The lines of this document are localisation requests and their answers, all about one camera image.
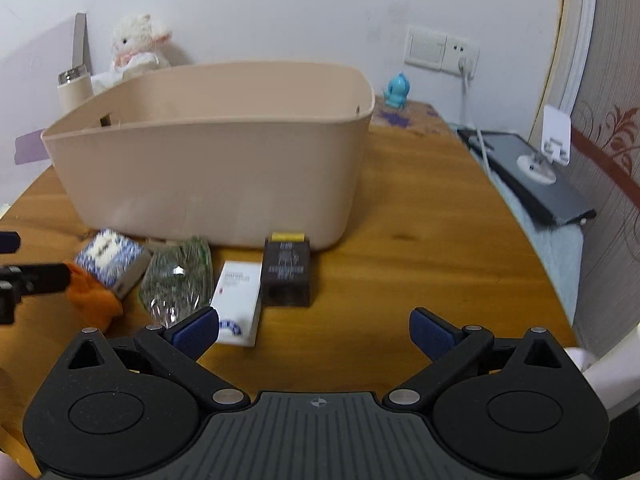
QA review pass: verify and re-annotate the white plush lamb toy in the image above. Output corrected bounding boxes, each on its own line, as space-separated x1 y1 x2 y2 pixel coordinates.
112 14 172 78

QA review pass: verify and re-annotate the white rectangular box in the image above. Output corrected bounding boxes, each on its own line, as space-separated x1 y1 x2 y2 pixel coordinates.
210 261 262 347

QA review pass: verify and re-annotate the beige plastic storage bin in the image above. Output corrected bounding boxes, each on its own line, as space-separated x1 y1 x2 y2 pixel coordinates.
42 61 375 249

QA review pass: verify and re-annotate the purple white board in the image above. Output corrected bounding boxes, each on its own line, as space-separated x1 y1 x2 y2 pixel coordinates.
0 13 87 206

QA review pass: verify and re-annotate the dark grey laptop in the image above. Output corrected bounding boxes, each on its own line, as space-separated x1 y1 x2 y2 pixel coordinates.
457 120 597 226

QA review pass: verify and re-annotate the clear bag of green herbs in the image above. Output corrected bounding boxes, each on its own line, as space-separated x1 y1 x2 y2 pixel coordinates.
139 236 214 328

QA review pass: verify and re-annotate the black box yellow top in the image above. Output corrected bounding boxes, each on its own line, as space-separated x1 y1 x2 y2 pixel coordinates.
260 232 311 308

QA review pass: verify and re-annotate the white phone stand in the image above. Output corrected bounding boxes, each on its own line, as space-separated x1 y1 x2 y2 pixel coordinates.
516 105 570 185

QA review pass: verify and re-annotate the orange plush toy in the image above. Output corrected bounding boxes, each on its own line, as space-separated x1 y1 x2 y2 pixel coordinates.
65 262 124 332

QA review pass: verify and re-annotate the white plug and cable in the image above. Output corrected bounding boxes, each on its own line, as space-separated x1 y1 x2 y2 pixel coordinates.
447 55 494 176

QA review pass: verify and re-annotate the white wall switch socket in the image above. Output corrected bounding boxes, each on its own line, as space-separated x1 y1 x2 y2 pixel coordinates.
404 25 480 78

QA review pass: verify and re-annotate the cream thermos bottle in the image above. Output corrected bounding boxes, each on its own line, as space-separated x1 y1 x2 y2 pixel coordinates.
58 65 93 114

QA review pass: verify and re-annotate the blue figurine toy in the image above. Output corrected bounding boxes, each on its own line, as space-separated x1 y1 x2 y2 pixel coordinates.
383 73 410 110

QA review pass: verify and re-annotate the blue white patterned box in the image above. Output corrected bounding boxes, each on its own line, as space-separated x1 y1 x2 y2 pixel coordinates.
74 229 152 300

